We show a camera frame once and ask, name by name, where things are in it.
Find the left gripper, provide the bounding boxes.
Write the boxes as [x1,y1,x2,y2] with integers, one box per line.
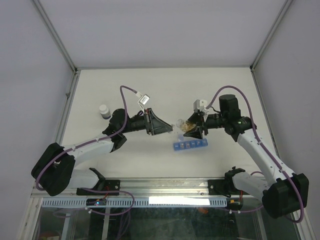
[120,108,173,135]

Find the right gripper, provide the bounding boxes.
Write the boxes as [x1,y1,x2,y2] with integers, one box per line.
[183,111,227,139]

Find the clear bottle orange pills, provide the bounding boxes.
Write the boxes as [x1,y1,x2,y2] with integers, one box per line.
[176,118,196,133]

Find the blue weekly pill organizer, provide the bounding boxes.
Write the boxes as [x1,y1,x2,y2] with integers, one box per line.
[172,134,209,152]

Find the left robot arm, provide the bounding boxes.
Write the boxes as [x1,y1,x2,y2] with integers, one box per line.
[31,108,173,197]

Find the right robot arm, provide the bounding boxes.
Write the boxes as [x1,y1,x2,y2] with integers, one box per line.
[184,94,309,219]

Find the white capped pill bottle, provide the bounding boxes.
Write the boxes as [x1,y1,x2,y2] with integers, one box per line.
[99,104,111,120]

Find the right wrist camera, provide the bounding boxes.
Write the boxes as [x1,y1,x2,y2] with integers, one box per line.
[193,99,209,114]

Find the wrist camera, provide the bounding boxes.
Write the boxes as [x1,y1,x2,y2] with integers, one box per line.
[193,99,209,114]
[135,91,150,112]

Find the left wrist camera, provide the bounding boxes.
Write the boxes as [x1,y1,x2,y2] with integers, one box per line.
[135,91,150,112]

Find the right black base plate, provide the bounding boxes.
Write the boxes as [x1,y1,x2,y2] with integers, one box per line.
[207,178,241,198]

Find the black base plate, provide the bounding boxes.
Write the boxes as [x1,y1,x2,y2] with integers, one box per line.
[76,179,121,196]
[207,178,241,198]

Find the aluminium mounting rail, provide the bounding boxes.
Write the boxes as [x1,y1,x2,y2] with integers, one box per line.
[31,176,253,200]

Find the grey slotted cable duct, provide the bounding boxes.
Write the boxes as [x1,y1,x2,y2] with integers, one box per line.
[41,196,227,209]

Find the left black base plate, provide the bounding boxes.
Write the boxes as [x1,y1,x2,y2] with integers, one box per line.
[76,179,121,196]

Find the right aluminium frame post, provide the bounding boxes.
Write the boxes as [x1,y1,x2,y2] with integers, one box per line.
[249,0,294,72]

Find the aluminium frame post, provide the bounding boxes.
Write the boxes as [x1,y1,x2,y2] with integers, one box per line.
[249,0,294,72]
[31,0,77,74]

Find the left aluminium frame post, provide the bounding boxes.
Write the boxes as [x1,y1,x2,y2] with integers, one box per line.
[31,0,77,74]

